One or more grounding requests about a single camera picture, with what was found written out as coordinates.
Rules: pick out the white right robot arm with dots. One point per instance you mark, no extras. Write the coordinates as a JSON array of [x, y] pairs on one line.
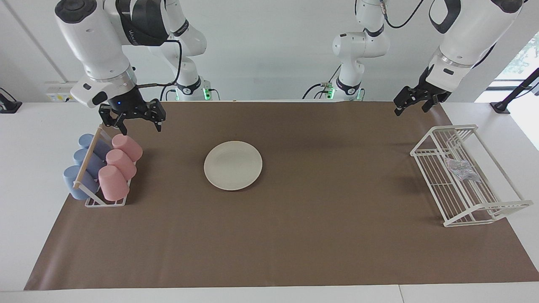
[[92, 38]]

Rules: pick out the blue plastic cup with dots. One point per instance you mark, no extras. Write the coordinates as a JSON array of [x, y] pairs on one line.
[[71, 179], [80, 156], [101, 148]]

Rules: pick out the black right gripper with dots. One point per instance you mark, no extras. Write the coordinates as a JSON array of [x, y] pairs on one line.
[[126, 103]]

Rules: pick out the cream round plate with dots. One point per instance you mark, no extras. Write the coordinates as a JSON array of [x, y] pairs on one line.
[[233, 166]]

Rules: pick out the cup rack with wooden bar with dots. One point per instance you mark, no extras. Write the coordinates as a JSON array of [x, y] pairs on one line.
[[88, 155]]

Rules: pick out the brown table mat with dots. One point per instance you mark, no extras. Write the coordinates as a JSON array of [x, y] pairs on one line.
[[294, 235]]

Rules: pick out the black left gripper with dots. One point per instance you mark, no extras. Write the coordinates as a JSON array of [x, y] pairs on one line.
[[429, 88]]

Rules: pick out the black table clamp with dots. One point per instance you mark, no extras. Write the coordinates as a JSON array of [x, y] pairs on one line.
[[10, 107]]

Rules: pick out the white wall power outlet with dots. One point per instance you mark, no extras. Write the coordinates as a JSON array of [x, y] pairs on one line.
[[59, 94]]

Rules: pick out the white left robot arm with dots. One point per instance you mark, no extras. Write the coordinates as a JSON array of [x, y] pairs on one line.
[[471, 38]]

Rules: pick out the pink plastic cup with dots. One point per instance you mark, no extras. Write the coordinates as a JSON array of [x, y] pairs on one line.
[[121, 164], [113, 183], [127, 147]]

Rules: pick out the bright window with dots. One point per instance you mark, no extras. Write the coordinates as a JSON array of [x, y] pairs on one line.
[[522, 59]]

